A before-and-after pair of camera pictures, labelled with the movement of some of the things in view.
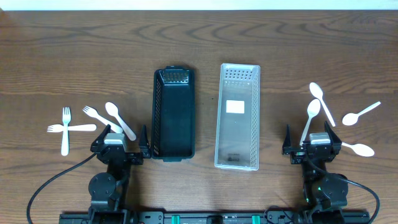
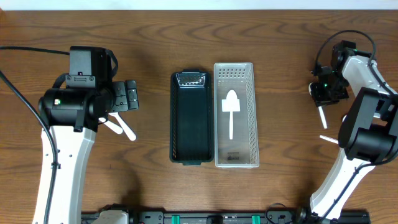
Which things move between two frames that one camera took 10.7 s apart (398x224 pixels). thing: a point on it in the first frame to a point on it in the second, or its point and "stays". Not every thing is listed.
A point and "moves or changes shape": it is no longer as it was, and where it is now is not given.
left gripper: [123, 156] to [123, 98]
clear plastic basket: [237, 126] stays
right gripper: [311, 152] to [325, 98]
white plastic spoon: [316, 90] moves or changes shape
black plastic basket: [173, 130] to [191, 118]
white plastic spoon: [114, 110] stays
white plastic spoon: [313, 107] to [231, 104]
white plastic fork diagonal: [114, 127] stays
